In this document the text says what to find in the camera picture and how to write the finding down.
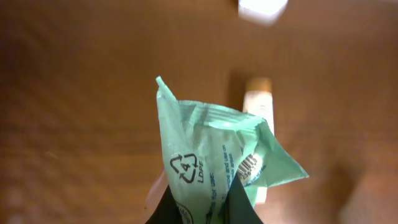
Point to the mint green plastic packet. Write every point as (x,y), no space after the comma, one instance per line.
(203,146)

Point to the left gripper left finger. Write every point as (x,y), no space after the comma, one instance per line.
(166,211)

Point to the white tube tan cap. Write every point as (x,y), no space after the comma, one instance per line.
(258,101)

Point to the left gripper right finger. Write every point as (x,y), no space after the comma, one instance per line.
(238,209)

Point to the white barcode scanner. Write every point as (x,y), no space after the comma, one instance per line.
(265,12)

